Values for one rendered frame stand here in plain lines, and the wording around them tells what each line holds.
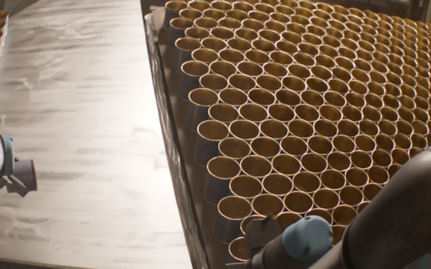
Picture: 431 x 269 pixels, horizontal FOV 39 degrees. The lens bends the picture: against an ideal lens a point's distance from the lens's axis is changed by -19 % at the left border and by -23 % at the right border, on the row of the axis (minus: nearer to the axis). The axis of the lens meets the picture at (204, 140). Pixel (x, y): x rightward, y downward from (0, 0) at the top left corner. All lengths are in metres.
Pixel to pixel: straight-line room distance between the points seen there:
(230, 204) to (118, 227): 0.24
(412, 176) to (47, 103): 1.31
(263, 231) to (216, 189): 0.41
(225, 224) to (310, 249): 0.48
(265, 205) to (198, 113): 0.31
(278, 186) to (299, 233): 0.59
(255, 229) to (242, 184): 0.42
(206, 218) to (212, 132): 0.23
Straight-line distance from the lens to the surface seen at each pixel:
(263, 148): 1.67
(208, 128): 1.68
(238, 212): 1.52
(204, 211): 1.57
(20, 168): 1.38
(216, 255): 1.48
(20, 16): 2.29
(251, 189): 1.57
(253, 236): 1.15
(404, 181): 0.67
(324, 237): 1.03
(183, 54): 1.91
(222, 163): 1.59
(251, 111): 1.75
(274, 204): 1.53
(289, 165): 1.63
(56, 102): 1.83
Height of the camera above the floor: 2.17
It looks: 39 degrees down
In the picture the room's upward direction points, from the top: 11 degrees clockwise
